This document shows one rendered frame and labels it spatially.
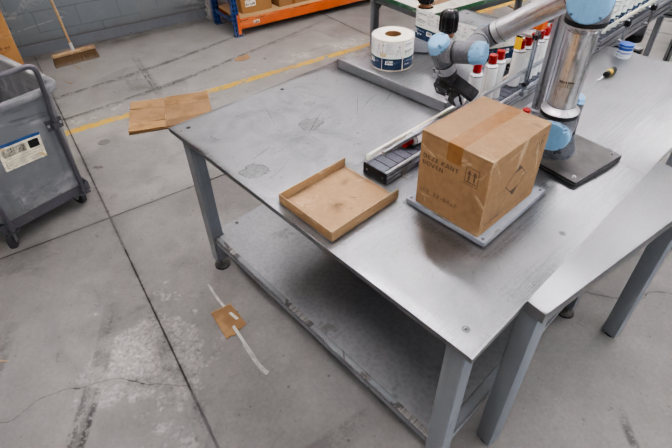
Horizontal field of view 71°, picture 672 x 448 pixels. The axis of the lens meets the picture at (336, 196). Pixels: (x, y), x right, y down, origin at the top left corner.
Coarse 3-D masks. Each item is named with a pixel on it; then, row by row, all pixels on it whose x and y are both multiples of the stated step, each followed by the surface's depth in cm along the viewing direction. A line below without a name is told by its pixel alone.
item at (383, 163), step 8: (504, 88) 208; (512, 88) 208; (520, 88) 208; (504, 96) 202; (392, 152) 171; (400, 152) 171; (408, 152) 171; (416, 152) 171; (376, 160) 168; (384, 160) 167; (392, 160) 168; (400, 160) 167; (376, 168) 164; (384, 168) 164
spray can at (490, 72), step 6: (492, 54) 187; (492, 60) 186; (486, 66) 189; (492, 66) 187; (498, 66) 188; (486, 72) 190; (492, 72) 188; (486, 78) 191; (492, 78) 190; (486, 84) 192; (492, 84) 192; (486, 90) 194; (486, 96) 195
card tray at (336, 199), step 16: (320, 176) 166; (336, 176) 168; (352, 176) 168; (288, 192) 159; (304, 192) 162; (320, 192) 162; (336, 192) 161; (352, 192) 161; (368, 192) 161; (384, 192) 161; (288, 208) 155; (304, 208) 155; (320, 208) 155; (336, 208) 155; (352, 208) 155; (368, 208) 149; (320, 224) 144; (336, 224) 149; (352, 224) 147
